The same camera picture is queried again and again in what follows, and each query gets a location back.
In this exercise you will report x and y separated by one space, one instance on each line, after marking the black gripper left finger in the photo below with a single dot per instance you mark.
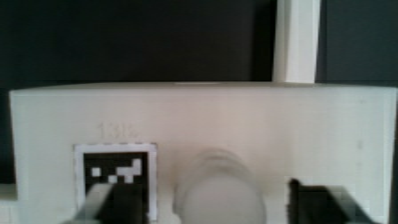
115 205

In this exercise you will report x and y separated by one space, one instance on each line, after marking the white cabinet body box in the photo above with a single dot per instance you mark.
211 141

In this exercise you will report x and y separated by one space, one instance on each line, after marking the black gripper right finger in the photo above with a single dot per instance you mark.
323 206

